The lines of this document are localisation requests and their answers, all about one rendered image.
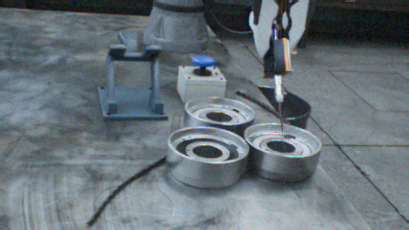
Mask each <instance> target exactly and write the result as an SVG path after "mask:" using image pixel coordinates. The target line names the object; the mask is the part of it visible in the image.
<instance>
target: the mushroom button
mask: <svg viewBox="0 0 409 230"><path fill-rule="evenodd" d="M192 62H193V64H195V65H197V66H200V68H199V71H200V72H206V67H212V66H213V65H214V64H215V59H214V58H212V57H209V56H207V55H197V56H195V57H193V60H192Z"/></svg>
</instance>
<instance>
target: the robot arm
mask: <svg viewBox="0 0 409 230"><path fill-rule="evenodd" d="M206 1H208V2H214V3H220V4H234V5H245V6H249V5H251V8H252V12H251V15H250V17H249V24H250V26H251V28H252V29H253V33H254V39H255V42H256V48H257V51H258V54H259V55H260V56H261V58H262V59H265V58H266V55H267V53H268V51H269V49H270V45H269V39H270V37H271V34H272V27H271V25H272V23H273V21H274V18H276V16H277V14H278V5H277V4H276V2H275V1H274V0H206ZM317 3H318V0H289V3H288V4H287V5H286V12H285V13H284V15H283V20H282V23H283V27H284V29H285V35H286V39H288V46H289V54H290V53H291V51H292V50H293V49H294V47H295V46H296V45H297V44H298V42H299V40H300V39H301V36H302V34H303V33H304V30H305V28H306V27H307V26H308V25H309V21H310V20H311V17H312V15H313V14H314V11H315V8H316V7H317ZM151 33H154V35H153V37H152V41H151V42H150V45H155V46H163V51H168V52H173V53H196V52H203V51H205V50H206V49H208V42H209V36H208V29H207V26H206V23H205V6H204V4H203V1H202V0H153V6H152V12H151V14H150V18H149V19H148V21H147V25H146V27H145V28H144V31H143V39H142V42H143V43H144V44H145V45H146V44H147V41H148V40H149V39H150V35H151Z"/></svg>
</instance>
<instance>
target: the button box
mask: <svg viewBox="0 0 409 230"><path fill-rule="evenodd" d="M199 68H200V67H179V73H178V87H177V89H178V93H179V95H180V98H181V100H182V102H183V105H185V104H186V102H188V101H189V100H190V99H195V98H199V97H223V98H224V97H225V84H226V80H225V78H224V77H223V74H221V72H220V71H219V69H218V68H210V67H206V72H200V71H199Z"/></svg>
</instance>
